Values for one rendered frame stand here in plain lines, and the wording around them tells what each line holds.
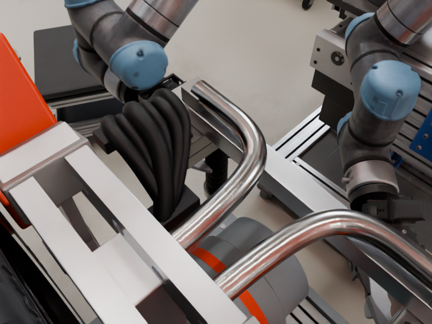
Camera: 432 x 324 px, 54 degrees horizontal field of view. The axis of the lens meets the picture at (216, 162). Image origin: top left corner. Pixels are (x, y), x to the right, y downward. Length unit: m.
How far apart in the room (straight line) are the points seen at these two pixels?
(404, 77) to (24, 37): 2.11
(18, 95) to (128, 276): 0.16
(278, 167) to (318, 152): 1.04
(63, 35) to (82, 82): 0.30
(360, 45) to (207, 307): 0.55
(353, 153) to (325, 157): 0.80
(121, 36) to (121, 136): 0.24
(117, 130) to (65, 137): 0.11
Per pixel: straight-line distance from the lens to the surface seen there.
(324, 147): 1.52
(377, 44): 0.71
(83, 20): 0.70
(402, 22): 0.70
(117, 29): 0.64
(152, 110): 0.43
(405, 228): 0.63
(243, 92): 1.96
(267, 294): 0.47
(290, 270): 0.49
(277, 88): 2.00
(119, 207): 0.28
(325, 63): 1.03
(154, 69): 0.62
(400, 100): 0.62
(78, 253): 0.27
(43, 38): 1.83
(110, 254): 0.29
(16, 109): 0.36
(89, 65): 0.79
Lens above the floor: 1.35
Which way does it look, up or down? 53 degrees down
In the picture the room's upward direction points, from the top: straight up
